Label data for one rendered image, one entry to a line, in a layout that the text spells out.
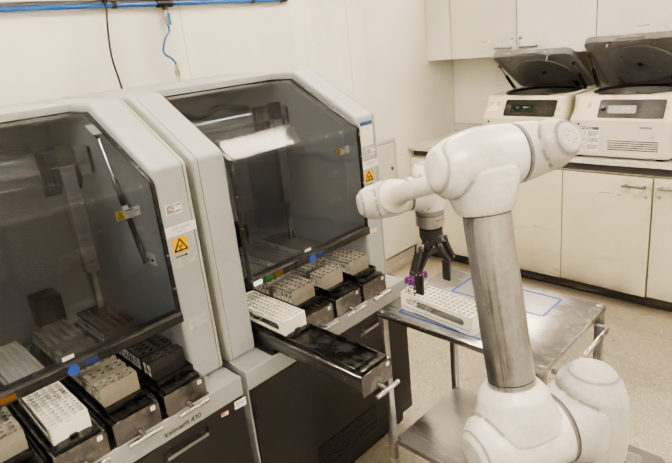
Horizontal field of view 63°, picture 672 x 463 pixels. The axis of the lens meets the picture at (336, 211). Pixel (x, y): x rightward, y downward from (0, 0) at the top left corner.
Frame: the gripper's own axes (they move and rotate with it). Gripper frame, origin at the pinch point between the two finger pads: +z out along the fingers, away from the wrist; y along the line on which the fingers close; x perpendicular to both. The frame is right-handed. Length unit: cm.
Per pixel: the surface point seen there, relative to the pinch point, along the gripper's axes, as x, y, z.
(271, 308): 40, -39, 6
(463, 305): -11.2, 0.8, 4.7
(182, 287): 40, -69, -13
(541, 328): -31.7, 12.1, 10.6
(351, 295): 36.5, -5.7, 13.2
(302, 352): 18.0, -43.2, 12.6
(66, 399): 41, -107, 6
